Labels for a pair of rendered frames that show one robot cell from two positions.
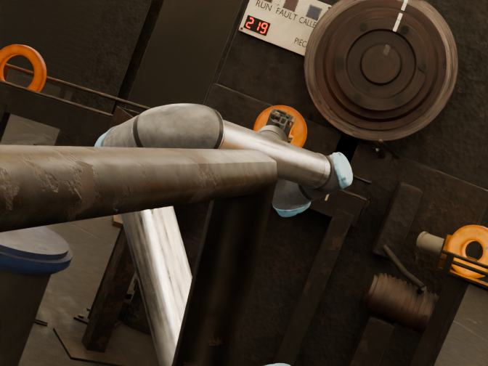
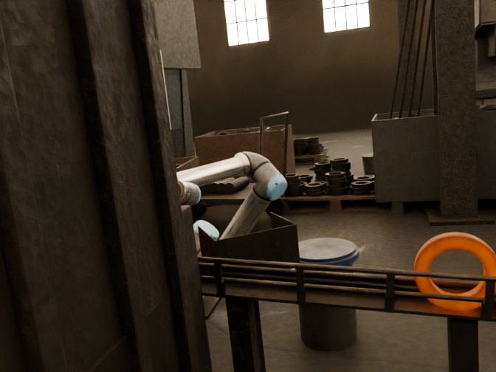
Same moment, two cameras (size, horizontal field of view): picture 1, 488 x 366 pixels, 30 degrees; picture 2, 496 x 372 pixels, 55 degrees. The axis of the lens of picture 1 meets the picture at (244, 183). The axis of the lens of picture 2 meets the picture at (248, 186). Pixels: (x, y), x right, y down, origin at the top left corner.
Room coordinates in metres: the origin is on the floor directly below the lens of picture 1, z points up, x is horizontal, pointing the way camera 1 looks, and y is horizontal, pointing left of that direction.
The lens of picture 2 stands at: (4.07, 0.58, 1.11)
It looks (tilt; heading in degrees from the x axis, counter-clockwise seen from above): 10 degrees down; 192
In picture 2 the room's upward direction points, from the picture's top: 6 degrees counter-clockwise
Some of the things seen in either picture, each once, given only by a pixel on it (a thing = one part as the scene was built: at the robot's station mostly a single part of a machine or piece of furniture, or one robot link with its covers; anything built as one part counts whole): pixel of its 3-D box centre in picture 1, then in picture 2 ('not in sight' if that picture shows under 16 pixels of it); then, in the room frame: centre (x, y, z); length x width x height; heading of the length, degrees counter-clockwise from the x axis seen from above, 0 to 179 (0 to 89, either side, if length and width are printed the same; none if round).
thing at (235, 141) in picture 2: not in sight; (248, 160); (-1.49, -0.52, 0.38); 1.03 x 0.83 x 0.75; 89
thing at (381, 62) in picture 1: (380, 64); not in sight; (2.78, -0.25, 1.11); 0.28 x 0.06 x 0.28; 86
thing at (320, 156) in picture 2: not in sight; (289, 149); (-3.68, -0.25, 0.22); 1.20 x 0.81 x 0.44; 86
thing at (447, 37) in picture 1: (380, 65); not in sight; (2.88, -0.26, 1.11); 0.47 x 0.06 x 0.47; 86
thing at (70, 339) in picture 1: (125, 239); (257, 329); (2.65, 0.27, 0.36); 0.26 x 0.20 x 0.72; 121
